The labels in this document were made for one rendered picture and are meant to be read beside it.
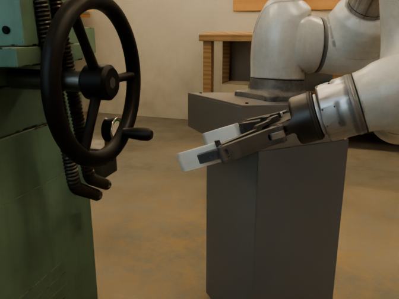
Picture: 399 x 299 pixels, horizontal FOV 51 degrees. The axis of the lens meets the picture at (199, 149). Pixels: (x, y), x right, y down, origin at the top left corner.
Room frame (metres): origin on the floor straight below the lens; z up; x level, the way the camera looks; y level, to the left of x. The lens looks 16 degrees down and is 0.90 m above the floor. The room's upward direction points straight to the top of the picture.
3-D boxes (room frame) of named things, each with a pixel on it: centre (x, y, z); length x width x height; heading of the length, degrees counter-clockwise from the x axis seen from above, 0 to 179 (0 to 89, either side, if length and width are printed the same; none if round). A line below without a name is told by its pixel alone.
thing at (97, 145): (1.02, 0.28, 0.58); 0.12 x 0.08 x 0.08; 73
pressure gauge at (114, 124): (1.00, 0.22, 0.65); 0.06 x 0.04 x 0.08; 163
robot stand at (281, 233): (1.21, -0.22, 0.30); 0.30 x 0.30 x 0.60; 25
